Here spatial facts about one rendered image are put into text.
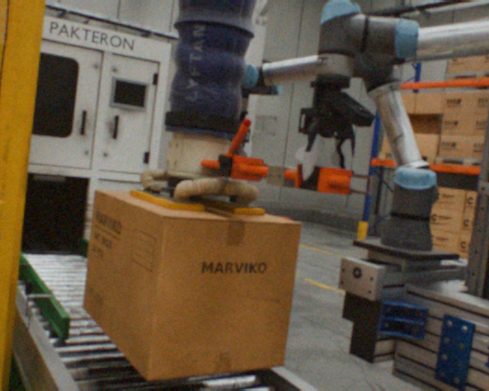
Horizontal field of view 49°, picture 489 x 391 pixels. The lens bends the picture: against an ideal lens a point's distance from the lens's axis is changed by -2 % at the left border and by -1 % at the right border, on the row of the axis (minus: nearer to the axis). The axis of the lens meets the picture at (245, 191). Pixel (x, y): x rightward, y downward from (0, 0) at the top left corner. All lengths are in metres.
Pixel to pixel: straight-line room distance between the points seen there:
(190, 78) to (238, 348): 0.74
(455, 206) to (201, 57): 8.12
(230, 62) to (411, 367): 0.98
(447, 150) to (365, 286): 8.06
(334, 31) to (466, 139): 8.30
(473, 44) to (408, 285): 0.67
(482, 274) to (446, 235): 7.89
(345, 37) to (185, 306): 0.72
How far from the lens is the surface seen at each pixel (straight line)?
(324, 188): 1.05
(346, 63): 1.11
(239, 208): 1.50
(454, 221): 9.41
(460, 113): 9.49
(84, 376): 1.77
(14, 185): 1.86
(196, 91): 1.52
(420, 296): 1.58
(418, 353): 1.59
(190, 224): 1.30
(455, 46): 1.29
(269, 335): 1.49
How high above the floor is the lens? 1.23
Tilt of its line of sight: 3 degrees down
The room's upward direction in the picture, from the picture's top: 7 degrees clockwise
